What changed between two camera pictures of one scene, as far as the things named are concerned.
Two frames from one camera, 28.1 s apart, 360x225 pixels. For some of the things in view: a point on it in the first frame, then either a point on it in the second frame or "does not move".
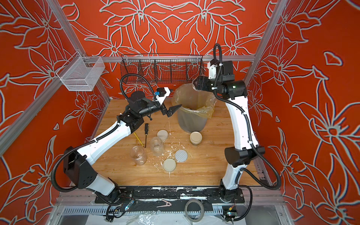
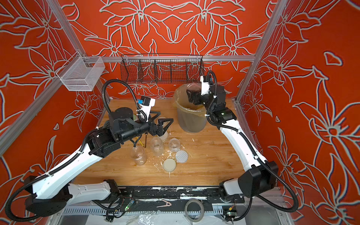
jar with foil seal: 138,153 does not move
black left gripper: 171,111 -> 154,130
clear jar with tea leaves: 157,146 does not move
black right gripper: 208,86 -> 195,97
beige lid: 169,164 does not move
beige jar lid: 162,134 does not move
